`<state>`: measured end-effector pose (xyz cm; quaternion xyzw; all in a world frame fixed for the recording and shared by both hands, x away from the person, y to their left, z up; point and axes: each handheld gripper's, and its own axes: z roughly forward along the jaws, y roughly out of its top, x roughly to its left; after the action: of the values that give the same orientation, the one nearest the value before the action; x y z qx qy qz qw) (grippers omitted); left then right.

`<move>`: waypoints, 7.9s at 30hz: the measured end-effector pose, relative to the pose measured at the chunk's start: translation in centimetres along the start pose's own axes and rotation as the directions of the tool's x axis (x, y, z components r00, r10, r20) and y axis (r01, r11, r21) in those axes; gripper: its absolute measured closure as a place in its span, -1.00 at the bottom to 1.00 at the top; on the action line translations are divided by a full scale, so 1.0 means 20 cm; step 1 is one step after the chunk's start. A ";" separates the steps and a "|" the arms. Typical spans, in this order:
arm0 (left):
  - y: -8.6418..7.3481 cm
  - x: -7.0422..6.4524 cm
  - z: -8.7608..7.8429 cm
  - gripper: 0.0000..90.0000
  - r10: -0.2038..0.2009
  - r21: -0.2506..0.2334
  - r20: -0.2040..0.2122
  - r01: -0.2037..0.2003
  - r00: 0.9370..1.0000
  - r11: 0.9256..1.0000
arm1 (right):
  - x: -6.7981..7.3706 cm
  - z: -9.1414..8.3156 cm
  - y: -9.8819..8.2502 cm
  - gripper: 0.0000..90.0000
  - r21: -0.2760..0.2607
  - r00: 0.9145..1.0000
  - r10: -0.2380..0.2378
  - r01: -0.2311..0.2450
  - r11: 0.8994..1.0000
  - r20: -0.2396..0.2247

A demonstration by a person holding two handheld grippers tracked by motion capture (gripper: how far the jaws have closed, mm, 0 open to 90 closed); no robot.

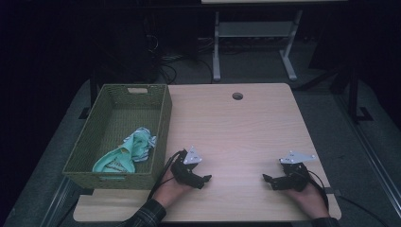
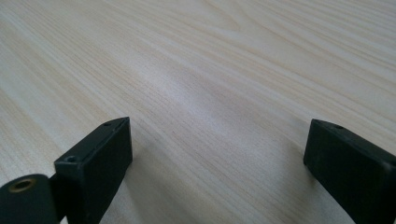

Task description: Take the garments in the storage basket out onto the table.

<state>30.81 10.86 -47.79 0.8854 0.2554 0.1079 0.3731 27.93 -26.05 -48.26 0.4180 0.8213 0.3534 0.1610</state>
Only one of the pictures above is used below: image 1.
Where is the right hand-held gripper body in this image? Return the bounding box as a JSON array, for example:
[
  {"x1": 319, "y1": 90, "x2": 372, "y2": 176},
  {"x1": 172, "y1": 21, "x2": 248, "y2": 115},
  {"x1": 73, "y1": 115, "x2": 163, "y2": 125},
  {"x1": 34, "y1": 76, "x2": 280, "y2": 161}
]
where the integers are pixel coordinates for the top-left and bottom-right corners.
[{"x1": 278, "y1": 150, "x2": 317, "y2": 193}]

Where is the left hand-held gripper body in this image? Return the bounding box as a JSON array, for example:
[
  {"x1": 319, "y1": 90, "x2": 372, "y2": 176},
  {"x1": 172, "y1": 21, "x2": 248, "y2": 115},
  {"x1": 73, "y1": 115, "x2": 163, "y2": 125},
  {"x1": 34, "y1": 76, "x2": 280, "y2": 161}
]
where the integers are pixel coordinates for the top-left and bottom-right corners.
[{"x1": 171, "y1": 146, "x2": 202, "y2": 187}]

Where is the teal striped garment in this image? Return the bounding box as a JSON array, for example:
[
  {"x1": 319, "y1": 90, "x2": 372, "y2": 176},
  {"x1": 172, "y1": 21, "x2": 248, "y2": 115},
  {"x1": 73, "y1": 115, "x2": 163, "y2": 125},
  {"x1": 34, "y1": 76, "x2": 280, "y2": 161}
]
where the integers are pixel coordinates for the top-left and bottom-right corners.
[{"x1": 92, "y1": 127, "x2": 158, "y2": 174}]

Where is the green woven basket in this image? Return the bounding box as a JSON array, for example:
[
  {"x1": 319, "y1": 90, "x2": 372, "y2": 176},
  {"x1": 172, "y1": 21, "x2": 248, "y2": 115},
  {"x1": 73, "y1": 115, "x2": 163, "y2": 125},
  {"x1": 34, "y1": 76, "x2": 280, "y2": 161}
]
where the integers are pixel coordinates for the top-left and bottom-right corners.
[{"x1": 61, "y1": 83, "x2": 173, "y2": 191}]

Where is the person's left hand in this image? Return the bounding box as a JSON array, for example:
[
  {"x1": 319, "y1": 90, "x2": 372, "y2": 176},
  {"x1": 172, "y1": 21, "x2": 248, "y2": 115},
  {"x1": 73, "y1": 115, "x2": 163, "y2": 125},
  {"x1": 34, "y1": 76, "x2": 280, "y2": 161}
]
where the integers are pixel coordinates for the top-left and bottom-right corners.
[{"x1": 153, "y1": 168, "x2": 195, "y2": 209}]

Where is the person's right hand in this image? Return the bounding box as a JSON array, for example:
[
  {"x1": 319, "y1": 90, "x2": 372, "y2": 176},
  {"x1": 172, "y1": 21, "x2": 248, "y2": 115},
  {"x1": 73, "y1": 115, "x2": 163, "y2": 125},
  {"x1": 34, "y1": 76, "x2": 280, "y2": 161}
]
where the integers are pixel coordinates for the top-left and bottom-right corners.
[{"x1": 283, "y1": 183, "x2": 330, "y2": 219}]

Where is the grey tape strip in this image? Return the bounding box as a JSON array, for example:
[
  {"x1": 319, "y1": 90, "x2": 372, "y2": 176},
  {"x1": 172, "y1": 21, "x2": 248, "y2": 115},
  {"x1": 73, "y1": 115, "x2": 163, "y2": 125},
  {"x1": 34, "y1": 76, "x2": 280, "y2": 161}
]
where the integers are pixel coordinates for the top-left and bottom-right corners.
[{"x1": 323, "y1": 187, "x2": 342, "y2": 197}]

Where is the black metal stand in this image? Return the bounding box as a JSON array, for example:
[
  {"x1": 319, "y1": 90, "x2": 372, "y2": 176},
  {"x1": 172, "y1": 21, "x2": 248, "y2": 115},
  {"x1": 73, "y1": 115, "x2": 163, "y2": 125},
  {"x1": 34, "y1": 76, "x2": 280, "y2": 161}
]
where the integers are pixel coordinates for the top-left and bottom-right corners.
[{"x1": 348, "y1": 67, "x2": 375, "y2": 124}]

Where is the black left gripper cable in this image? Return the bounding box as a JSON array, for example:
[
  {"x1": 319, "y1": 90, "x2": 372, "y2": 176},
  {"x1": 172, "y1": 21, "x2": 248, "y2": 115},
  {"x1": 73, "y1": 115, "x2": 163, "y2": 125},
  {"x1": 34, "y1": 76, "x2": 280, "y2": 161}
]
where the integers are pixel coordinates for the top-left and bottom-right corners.
[{"x1": 147, "y1": 149, "x2": 185, "y2": 201}]

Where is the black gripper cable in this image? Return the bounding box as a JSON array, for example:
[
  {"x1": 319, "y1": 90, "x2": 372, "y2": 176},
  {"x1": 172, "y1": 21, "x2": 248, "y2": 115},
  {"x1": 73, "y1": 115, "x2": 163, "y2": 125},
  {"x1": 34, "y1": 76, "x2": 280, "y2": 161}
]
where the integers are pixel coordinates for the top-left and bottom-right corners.
[
  {"x1": 306, "y1": 169, "x2": 329, "y2": 211},
  {"x1": 147, "y1": 149, "x2": 185, "y2": 201}
]

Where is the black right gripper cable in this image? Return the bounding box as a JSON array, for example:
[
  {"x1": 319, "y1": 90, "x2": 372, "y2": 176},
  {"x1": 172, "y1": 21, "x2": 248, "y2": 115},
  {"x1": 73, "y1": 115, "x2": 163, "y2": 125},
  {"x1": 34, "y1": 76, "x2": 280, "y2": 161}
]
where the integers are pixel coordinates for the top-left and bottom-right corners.
[{"x1": 306, "y1": 169, "x2": 329, "y2": 211}]

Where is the black floor cable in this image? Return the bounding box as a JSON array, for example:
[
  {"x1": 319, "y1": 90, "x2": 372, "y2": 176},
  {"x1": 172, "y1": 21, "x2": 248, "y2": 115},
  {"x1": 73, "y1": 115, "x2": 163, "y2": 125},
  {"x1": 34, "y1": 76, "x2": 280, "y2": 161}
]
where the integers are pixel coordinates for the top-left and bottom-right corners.
[{"x1": 339, "y1": 195, "x2": 392, "y2": 227}]

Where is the aluminium floor rail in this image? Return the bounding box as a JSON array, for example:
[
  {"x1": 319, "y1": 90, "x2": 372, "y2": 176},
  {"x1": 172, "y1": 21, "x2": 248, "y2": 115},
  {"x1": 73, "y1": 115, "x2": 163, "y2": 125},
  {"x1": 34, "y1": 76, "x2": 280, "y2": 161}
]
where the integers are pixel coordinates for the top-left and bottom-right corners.
[
  {"x1": 334, "y1": 94, "x2": 401, "y2": 218},
  {"x1": 41, "y1": 176, "x2": 79, "y2": 227}
]

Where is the tangle of black floor cables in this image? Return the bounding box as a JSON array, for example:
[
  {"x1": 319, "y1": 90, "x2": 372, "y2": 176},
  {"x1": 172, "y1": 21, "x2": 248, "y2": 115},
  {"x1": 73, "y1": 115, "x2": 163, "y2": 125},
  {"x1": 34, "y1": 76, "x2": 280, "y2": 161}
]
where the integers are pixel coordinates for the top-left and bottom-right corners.
[{"x1": 146, "y1": 34, "x2": 214, "y2": 84}]

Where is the grey metal table frame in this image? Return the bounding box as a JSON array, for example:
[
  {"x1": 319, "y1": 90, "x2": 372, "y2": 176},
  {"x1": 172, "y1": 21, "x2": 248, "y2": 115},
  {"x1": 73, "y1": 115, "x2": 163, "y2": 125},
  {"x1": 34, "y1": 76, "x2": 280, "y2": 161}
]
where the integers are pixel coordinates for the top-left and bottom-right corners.
[{"x1": 212, "y1": 9, "x2": 303, "y2": 82}]

